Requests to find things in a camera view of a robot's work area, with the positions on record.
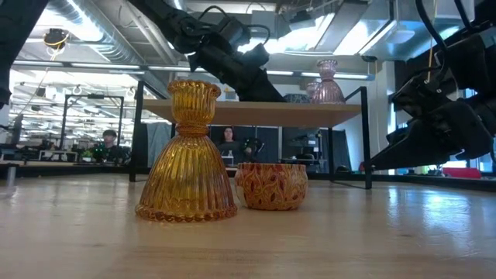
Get red patterned votive candle bowl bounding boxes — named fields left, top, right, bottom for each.
left=234, top=162, right=309, bottom=212

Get red object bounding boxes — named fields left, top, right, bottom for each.
left=441, top=166, right=483, bottom=180

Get wooden shelf riser black legs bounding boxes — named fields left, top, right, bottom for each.
left=129, top=80, right=374, bottom=191

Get amber ribbed glass candle holder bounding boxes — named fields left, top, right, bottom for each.
left=134, top=79, right=239, bottom=224

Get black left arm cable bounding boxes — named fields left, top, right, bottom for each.
left=196, top=4, right=272, bottom=47

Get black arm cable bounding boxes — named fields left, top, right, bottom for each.
left=416, top=0, right=449, bottom=51
left=196, top=4, right=272, bottom=47

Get person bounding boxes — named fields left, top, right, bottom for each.
left=215, top=126, right=253, bottom=167
left=91, top=129, right=131, bottom=166

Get light blue curtain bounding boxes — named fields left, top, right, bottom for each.
left=146, top=122, right=172, bottom=168

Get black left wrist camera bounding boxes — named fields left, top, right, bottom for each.
left=219, top=15, right=253, bottom=50

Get ceiling light strip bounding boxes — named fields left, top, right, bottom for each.
left=11, top=60, right=146, bottom=73

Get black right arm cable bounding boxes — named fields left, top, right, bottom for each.
left=416, top=0, right=449, bottom=51

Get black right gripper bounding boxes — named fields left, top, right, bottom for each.
left=370, top=29, right=496, bottom=171

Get black background rig frame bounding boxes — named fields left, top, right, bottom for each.
left=60, top=93, right=126, bottom=152

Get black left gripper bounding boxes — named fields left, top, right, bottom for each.
left=188, top=38, right=288, bottom=103

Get silver ventilation duct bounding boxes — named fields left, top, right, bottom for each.
left=46, top=0, right=183, bottom=67

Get yellow black cable reel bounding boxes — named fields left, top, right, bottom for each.
left=43, top=27, right=71, bottom=50

